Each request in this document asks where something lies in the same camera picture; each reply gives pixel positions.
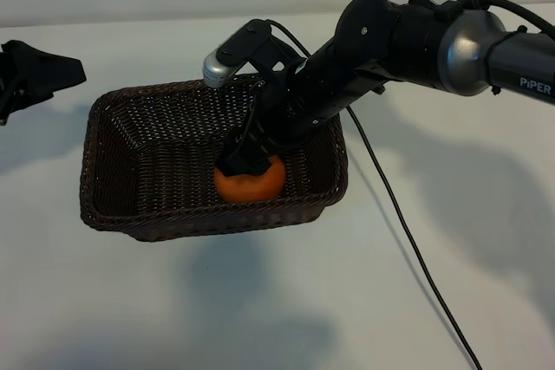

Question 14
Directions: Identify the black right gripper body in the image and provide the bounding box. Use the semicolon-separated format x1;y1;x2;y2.
254;37;386;155

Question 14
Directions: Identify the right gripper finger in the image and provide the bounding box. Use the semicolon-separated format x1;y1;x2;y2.
248;157;274;176
216;128;271;178

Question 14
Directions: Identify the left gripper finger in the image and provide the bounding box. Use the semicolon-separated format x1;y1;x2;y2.
1;40;87;107
0;81;25;127

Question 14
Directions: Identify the orange fruit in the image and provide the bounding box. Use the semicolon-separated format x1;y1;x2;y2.
213;155;287;204

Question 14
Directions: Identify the dark brown wicker basket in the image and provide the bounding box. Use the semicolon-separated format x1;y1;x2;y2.
79;73;350;243

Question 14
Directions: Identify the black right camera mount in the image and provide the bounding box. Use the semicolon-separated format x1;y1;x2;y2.
216;18;304;81

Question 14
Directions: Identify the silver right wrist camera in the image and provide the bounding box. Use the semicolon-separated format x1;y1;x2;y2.
202;51;244;88

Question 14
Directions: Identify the long thin black cable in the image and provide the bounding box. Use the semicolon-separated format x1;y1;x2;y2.
264;18;485;370

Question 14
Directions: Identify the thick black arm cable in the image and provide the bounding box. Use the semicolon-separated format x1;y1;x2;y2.
435;0;555;42

